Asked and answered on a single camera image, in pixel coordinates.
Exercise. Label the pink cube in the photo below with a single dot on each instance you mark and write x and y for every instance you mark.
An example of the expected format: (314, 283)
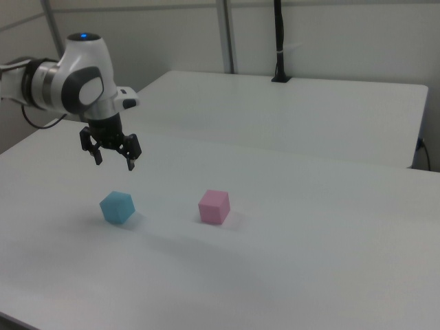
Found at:
(213, 208)

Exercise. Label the blue cube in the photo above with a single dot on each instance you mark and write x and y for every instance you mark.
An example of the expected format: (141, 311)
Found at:
(117, 208)

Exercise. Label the black camera pole stand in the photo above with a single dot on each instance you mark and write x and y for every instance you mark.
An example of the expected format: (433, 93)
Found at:
(280, 41)

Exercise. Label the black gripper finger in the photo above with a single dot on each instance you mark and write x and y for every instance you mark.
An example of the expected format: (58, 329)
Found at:
(96, 157)
(131, 163)

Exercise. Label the grey partition post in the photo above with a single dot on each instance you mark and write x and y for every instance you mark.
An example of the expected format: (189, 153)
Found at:
(228, 34)
(53, 27)

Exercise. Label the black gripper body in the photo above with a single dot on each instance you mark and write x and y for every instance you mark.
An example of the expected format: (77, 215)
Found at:
(106, 134)

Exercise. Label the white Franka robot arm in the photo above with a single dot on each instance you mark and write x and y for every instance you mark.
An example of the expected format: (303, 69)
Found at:
(86, 75)

